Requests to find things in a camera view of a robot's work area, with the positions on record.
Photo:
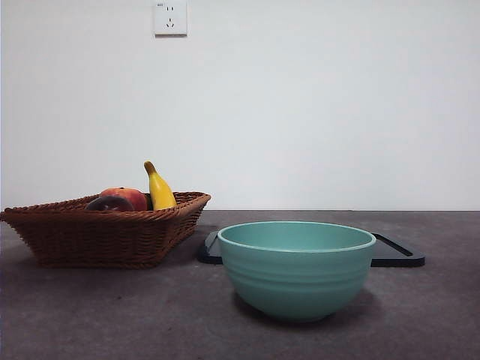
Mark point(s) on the teal bowl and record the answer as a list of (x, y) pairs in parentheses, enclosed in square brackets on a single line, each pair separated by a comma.
[(296, 277)]

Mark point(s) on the dark purple plum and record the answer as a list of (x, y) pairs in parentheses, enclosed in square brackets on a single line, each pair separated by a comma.
[(108, 204)]

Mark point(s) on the yellow banana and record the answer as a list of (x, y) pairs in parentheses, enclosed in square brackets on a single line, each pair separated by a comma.
[(161, 191)]

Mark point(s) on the red yellow apple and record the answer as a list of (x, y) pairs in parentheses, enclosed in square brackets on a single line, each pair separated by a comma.
[(137, 198)]

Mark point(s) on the brown wicker basket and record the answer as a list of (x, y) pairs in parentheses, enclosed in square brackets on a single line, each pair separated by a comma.
[(101, 240)]

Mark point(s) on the dark rectangular tray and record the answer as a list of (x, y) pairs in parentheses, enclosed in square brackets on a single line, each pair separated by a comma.
[(397, 253)]

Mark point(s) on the white wall socket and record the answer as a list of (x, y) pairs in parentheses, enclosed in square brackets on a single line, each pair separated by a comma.
[(171, 18)]

